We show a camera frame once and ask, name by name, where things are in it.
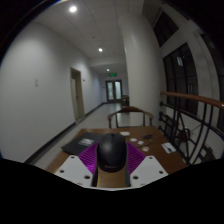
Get pale side door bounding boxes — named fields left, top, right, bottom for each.
left=69, top=67, right=86, bottom=122

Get glass double door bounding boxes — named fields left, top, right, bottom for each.
left=105, top=79, right=124, bottom=103

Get dark tall window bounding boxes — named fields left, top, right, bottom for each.
left=162, top=42, right=201, bottom=116

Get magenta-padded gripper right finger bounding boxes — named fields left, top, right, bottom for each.
left=125, top=142, right=169, bottom=189

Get wooden armchair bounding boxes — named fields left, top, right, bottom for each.
left=107, top=106, right=155, bottom=129

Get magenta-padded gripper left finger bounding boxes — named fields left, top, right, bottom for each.
left=54, top=142, right=100, bottom=188

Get round ceiling lights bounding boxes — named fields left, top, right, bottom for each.
left=68, top=4, right=111, bottom=73

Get black computer mouse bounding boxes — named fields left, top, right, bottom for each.
left=96, top=132, right=129, bottom=173

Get black railing with wooden handrail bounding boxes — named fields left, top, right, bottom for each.
left=158, top=91, right=224, bottom=166

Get black flat desk mat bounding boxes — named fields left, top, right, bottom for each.
left=60, top=131, right=106, bottom=156

